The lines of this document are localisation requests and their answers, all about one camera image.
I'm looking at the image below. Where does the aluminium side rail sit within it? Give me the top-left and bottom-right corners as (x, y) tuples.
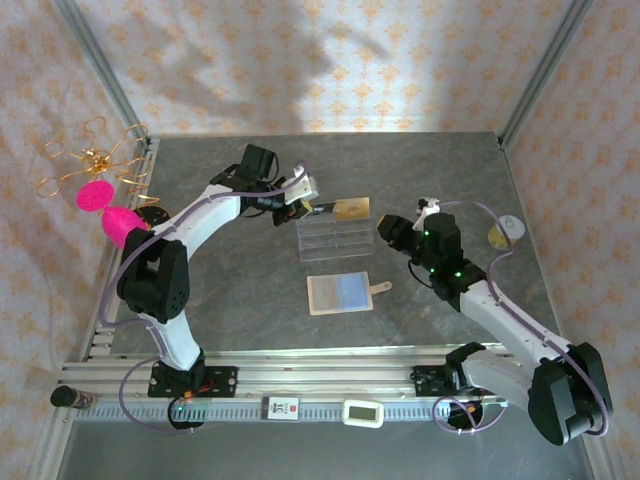
(80, 137), (162, 362)

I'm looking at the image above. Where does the small pink foam ball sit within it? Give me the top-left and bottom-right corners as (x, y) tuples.
(76, 180), (116, 214)

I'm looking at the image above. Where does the yellow tape roll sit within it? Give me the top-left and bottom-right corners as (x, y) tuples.
(487, 214), (526, 251)

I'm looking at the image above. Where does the small black-capped bottle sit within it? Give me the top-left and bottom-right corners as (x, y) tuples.
(49, 385), (96, 410)

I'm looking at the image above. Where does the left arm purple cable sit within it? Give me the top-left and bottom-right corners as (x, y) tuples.
(101, 159), (312, 435)

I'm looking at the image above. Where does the white digital timer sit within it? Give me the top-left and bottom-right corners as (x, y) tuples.
(342, 399), (385, 428)

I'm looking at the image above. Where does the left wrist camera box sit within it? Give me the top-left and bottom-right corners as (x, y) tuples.
(283, 172), (322, 204)

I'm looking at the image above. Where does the grey slotted cable duct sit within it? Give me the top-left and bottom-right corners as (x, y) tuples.
(69, 402), (507, 426)

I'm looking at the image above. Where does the white label tag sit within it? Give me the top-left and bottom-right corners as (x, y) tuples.
(261, 396), (301, 422)

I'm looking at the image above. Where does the aluminium front frame rail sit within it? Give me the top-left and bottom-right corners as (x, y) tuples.
(58, 348), (599, 404)

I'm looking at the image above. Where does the aluminium frame post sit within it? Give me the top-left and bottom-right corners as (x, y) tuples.
(498, 0), (595, 147)
(53, 0), (152, 147)

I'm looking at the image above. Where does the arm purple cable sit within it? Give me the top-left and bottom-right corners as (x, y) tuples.
(433, 199), (614, 436)
(101, 159), (312, 435)

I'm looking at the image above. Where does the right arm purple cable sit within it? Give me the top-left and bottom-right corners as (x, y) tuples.
(433, 199), (614, 436)

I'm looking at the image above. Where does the gold wire stand, black base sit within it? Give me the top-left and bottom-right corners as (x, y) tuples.
(35, 116), (175, 236)

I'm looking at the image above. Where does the clear acrylic stand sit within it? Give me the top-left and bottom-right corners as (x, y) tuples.
(295, 199), (377, 263)

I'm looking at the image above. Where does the large pink foam egg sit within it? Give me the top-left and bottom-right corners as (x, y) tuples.
(102, 204), (151, 249)

